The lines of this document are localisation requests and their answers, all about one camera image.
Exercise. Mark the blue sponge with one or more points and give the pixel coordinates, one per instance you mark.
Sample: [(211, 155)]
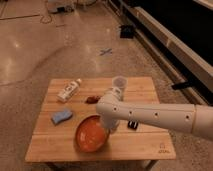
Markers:
[(61, 116)]

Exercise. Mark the black box on floor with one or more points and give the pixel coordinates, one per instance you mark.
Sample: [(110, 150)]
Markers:
[(127, 31)]

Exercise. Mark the wooden folding table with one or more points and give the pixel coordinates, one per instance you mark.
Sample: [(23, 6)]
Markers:
[(70, 132)]

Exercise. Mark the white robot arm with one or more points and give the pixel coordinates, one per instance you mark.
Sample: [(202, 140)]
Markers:
[(186, 118)]

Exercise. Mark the small brown food item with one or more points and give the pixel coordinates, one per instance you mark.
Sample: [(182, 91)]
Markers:
[(93, 99)]

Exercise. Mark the orange ceramic bowl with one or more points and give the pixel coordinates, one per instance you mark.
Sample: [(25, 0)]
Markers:
[(90, 136)]

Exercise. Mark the small black clip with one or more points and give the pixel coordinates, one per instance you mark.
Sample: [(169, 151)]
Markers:
[(132, 125)]

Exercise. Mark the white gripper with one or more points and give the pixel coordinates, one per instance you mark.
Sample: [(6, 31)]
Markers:
[(110, 124)]

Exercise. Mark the white plastic bottle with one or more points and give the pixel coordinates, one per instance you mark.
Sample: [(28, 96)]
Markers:
[(66, 93)]

